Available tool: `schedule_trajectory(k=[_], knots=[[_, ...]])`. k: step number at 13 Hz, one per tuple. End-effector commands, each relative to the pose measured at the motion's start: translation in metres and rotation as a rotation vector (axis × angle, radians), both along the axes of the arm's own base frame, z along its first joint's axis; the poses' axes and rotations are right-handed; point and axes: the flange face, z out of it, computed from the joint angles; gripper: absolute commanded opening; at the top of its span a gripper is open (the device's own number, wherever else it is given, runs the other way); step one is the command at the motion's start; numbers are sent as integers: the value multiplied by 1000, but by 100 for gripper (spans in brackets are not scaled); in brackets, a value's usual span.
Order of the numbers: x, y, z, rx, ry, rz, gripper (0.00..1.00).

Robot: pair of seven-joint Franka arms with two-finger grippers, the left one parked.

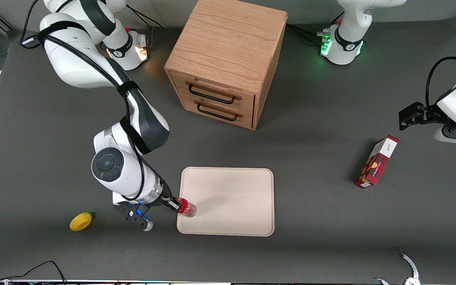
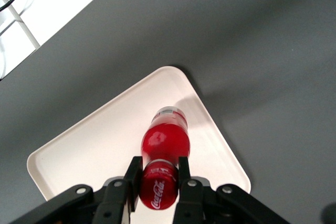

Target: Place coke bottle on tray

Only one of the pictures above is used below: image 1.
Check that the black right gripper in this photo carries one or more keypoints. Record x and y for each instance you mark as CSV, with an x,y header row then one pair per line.
x,y
166,199

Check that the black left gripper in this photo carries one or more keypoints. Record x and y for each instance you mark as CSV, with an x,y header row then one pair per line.
x,y
430,112

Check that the red coke bottle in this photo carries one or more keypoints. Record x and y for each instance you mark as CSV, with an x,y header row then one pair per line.
x,y
187,208

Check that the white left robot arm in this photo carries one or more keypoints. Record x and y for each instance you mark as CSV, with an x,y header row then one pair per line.
x,y
348,43

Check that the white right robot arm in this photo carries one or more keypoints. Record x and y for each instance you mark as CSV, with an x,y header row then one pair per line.
x,y
133,118

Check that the beige plastic tray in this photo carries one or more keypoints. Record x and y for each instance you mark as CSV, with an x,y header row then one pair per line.
x,y
232,202

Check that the red cracker box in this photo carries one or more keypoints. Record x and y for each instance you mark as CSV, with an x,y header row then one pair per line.
x,y
376,162

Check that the yellow lemon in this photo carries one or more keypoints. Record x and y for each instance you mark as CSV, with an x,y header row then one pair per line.
x,y
80,221

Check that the narrow wooden drawer front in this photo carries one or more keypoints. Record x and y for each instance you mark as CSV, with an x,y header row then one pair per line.
x,y
216,113

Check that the white curved clamp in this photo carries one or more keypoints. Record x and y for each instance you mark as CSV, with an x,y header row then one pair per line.
x,y
410,263

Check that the wooden drawer cabinet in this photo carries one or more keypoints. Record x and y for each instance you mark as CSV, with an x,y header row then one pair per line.
x,y
228,43

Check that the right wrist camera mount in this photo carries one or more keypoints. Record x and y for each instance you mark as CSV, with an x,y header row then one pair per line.
x,y
133,211

